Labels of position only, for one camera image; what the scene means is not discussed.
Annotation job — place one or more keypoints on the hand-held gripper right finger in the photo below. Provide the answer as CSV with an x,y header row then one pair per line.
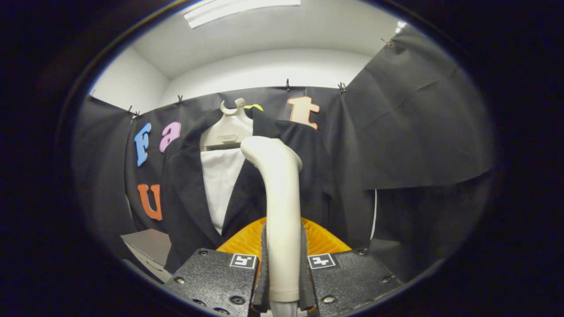
x,y
307,286

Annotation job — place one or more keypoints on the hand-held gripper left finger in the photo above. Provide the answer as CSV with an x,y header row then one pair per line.
x,y
262,286

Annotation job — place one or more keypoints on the white shirt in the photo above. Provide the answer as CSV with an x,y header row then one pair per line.
x,y
220,185

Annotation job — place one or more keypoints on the black blazer jacket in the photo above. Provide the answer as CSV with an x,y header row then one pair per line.
x,y
185,198

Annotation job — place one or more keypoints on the white clothes hanger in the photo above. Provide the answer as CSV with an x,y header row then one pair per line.
x,y
227,130

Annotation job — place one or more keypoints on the white vertical pole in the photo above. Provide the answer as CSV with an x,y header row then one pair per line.
x,y
374,211

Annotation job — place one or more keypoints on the grey cabinet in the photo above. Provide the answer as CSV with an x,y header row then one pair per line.
x,y
150,246

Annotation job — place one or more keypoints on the yellow hanger hook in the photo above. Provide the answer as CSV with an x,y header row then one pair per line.
x,y
254,106

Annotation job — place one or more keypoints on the black backdrop cloth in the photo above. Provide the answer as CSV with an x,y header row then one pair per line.
x,y
418,123

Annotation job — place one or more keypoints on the row of small backdrop clips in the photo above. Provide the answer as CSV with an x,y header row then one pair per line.
x,y
287,83

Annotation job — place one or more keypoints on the small ceiling light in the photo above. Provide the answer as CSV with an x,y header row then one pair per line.
x,y
400,26

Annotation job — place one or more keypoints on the long ceiling light panel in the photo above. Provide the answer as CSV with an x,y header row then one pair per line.
x,y
238,9

